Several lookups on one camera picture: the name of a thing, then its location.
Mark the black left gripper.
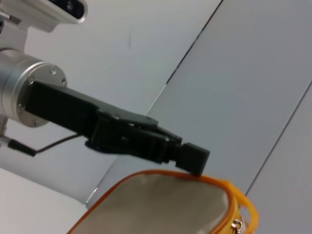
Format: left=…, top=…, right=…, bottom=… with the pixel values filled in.
left=25, top=79, right=159, bottom=155

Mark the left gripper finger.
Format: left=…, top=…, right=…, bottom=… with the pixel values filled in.
left=119, top=126, right=211, bottom=177
left=156, top=125, right=183, bottom=144

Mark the beige food bag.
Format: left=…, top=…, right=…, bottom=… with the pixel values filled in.
left=65, top=169, right=259, bottom=234

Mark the silver zipper pull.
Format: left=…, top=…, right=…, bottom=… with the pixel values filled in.
left=231, top=218, right=244, bottom=234

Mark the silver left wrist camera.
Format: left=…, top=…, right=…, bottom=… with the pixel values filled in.
left=0, top=0, right=88, bottom=34

